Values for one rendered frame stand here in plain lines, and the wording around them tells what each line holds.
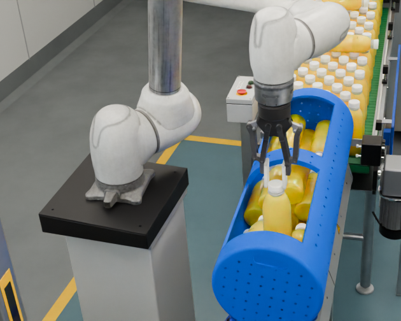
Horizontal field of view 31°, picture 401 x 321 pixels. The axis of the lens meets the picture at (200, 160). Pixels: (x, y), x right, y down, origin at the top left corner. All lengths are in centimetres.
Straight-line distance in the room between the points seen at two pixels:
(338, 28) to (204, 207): 247
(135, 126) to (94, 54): 396
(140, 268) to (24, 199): 213
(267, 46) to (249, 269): 57
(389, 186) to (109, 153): 112
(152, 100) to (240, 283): 68
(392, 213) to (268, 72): 139
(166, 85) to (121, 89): 324
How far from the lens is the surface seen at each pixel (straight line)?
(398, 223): 291
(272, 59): 158
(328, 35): 168
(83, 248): 237
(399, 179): 279
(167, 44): 215
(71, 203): 230
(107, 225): 219
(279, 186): 178
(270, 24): 156
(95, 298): 250
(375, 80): 333
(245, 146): 292
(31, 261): 388
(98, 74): 575
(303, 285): 182
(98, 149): 220
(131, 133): 218
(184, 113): 228
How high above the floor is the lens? 234
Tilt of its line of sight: 32 degrees down
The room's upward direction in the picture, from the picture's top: 5 degrees counter-clockwise
